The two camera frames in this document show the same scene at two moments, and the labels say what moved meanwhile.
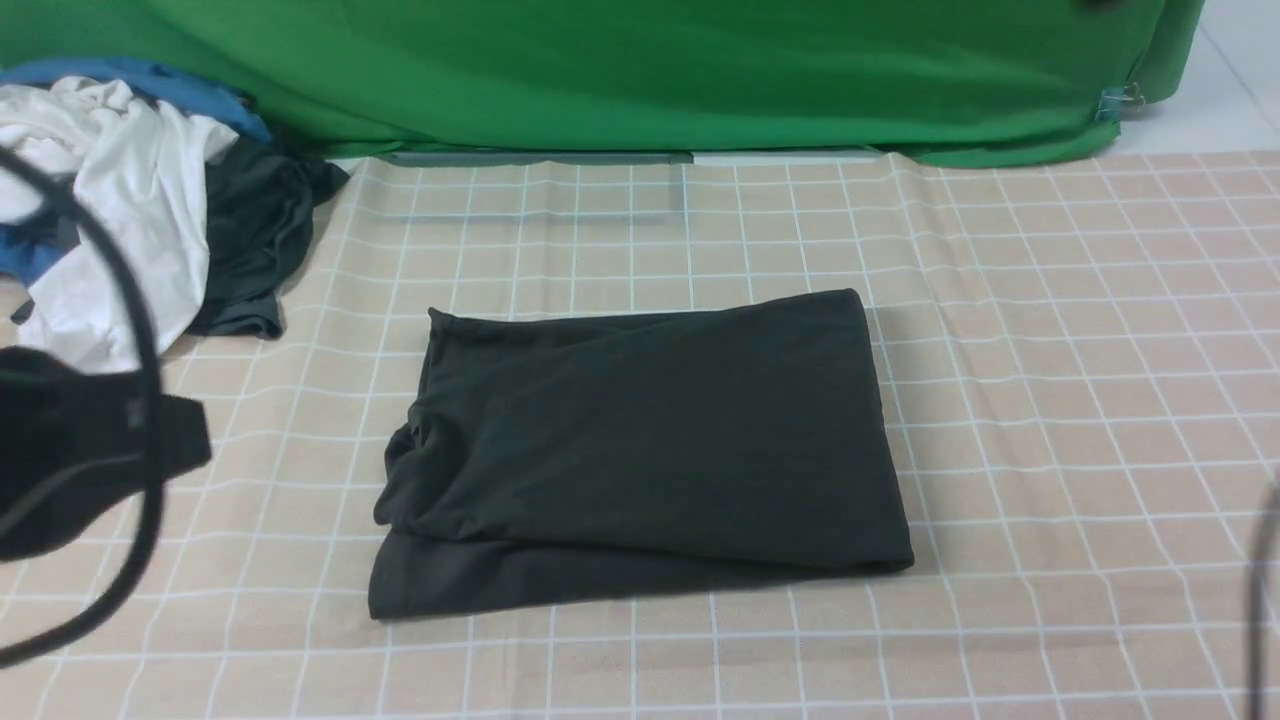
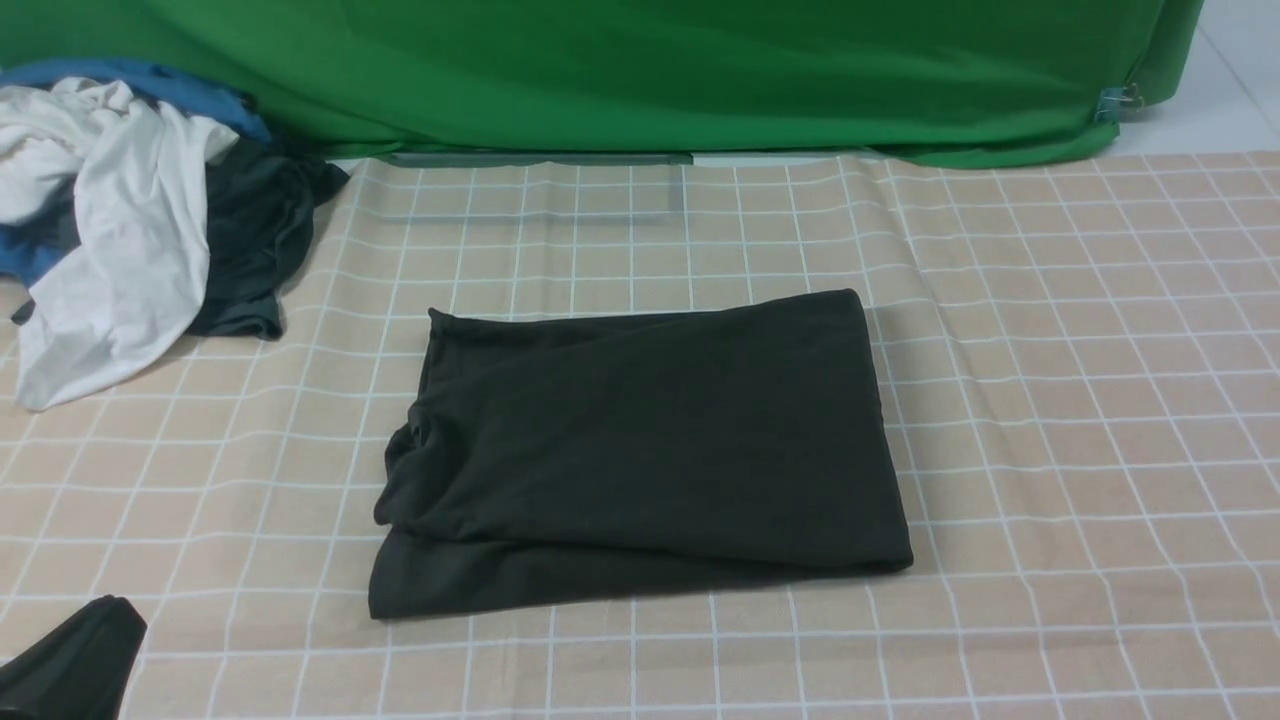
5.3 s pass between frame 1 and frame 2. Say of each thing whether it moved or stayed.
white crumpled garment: stayed
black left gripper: moved
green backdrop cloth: stayed
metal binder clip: stayed
